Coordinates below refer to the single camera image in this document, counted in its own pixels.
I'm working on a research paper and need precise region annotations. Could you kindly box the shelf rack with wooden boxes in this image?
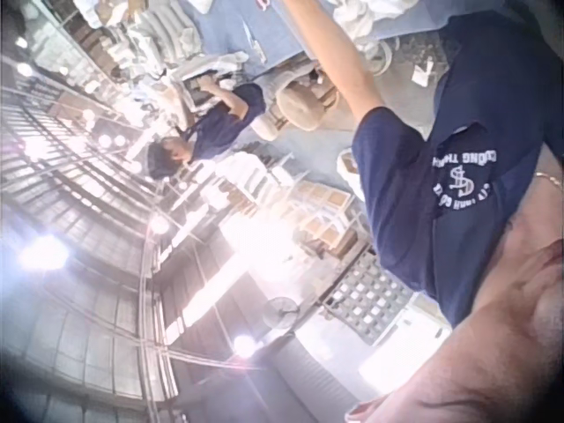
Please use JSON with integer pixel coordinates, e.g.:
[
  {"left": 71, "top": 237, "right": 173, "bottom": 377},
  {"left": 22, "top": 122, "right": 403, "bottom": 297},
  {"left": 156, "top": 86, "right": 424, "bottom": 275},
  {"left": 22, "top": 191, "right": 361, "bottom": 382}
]
[{"left": 219, "top": 149, "right": 371, "bottom": 270}]

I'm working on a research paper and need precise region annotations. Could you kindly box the beige padded chair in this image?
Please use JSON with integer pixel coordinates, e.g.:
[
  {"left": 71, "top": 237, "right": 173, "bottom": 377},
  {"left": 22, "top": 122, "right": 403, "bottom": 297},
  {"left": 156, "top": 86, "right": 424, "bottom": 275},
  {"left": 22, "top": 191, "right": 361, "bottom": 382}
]
[{"left": 254, "top": 70, "right": 341, "bottom": 141}]

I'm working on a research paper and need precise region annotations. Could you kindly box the white lattice panel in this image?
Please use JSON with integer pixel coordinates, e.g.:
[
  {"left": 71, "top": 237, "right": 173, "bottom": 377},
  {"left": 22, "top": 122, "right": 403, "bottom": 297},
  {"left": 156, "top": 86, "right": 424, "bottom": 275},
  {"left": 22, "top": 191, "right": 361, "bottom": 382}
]
[{"left": 320, "top": 251, "right": 415, "bottom": 347}]

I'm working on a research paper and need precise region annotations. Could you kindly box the white fabric bundle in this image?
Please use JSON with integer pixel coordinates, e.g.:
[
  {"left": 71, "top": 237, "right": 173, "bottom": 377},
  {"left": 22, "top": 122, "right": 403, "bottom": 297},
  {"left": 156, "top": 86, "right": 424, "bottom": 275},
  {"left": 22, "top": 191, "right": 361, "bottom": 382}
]
[{"left": 168, "top": 50, "right": 250, "bottom": 83}]

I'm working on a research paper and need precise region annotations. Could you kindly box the blue covered work table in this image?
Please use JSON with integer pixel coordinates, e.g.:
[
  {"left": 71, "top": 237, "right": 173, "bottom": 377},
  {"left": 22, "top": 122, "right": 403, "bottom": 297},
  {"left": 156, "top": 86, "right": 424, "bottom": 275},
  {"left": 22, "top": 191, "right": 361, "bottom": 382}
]
[{"left": 184, "top": 0, "right": 446, "bottom": 76}]

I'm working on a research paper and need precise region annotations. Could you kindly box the white paper scrap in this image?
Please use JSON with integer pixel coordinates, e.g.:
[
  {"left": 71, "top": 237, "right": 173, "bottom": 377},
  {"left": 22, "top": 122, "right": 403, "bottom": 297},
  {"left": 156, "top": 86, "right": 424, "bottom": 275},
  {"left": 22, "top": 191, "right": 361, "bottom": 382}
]
[{"left": 411, "top": 59, "right": 435, "bottom": 85}]

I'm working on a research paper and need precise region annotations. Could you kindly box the pile of white cloth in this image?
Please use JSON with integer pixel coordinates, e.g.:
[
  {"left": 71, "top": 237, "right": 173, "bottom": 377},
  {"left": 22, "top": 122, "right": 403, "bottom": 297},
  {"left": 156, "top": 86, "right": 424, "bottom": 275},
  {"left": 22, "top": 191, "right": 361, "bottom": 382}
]
[{"left": 330, "top": 0, "right": 381, "bottom": 38}]

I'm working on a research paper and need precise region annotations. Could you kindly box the stack of white sacks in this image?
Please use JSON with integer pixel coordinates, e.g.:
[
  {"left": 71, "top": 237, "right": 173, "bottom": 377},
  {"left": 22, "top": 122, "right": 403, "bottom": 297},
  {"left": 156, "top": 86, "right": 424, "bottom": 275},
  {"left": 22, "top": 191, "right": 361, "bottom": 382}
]
[{"left": 115, "top": 6, "right": 208, "bottom": 67}]

